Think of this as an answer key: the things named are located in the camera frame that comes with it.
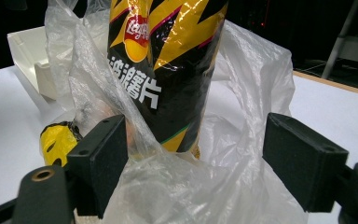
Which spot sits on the grey metal stand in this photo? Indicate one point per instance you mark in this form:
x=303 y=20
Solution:
x=338 y=40

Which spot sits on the clear smiley-face plastic bag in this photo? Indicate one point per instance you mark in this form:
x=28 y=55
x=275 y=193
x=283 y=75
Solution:
x=167 y=193

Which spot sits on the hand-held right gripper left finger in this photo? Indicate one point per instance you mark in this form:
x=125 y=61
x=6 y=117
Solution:
x=102 y=161

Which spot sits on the black yellow chips canister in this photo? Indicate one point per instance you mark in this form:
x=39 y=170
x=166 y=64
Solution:
x=180 y=93

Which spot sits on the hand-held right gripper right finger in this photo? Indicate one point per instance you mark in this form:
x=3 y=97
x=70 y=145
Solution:
x=304 y=165

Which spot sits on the white plastic bin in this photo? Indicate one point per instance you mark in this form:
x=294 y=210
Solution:
x=28 y=53

